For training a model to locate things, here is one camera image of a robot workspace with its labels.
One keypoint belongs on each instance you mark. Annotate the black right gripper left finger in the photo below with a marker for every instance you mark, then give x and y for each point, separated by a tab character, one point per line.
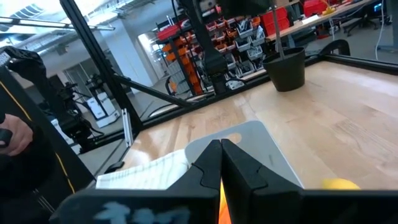
205	174

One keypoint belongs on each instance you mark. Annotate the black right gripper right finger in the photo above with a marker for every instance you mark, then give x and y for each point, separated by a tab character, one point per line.
242	180

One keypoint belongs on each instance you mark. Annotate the orange toy carrot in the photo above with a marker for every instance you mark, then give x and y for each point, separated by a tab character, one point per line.
224	208

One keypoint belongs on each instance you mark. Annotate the yellow toy lemon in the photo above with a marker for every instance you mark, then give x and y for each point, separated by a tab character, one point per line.
340	184

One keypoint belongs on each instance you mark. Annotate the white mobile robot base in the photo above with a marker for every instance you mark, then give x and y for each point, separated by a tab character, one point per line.
102	107

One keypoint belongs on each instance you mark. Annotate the grey plastic bin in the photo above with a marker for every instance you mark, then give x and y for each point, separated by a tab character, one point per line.
258	149

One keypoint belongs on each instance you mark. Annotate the white checked towel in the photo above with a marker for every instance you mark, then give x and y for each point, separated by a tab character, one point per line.
146	174

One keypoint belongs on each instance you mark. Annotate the small black edge clamp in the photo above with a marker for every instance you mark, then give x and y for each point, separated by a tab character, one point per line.
114	167

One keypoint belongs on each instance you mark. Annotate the green plant in black pot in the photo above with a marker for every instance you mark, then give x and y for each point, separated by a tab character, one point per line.
284	68

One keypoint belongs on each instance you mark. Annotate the black panel with yellow stripe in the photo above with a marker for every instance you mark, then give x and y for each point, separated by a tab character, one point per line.
77	175

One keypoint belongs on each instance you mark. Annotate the parts rack with coloured bins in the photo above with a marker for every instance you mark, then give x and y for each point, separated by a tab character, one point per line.
242	40

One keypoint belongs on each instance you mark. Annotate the long wooden workbench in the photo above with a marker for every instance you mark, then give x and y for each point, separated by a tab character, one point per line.
292	29

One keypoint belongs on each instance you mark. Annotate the stack of red bins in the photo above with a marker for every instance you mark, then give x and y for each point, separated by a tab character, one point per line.
275	21

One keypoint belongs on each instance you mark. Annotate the black arched clamp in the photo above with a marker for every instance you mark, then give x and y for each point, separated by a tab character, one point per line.
334	43

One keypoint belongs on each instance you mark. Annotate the red storage bin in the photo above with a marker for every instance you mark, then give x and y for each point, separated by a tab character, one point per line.
314	7

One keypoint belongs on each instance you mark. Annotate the person's hand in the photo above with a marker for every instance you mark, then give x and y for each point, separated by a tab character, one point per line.
18	133

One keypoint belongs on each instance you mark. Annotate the black office chair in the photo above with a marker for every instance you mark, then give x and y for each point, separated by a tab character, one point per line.
362	17

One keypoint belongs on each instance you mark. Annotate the silver frame bracket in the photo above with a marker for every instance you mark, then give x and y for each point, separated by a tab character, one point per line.
127	127

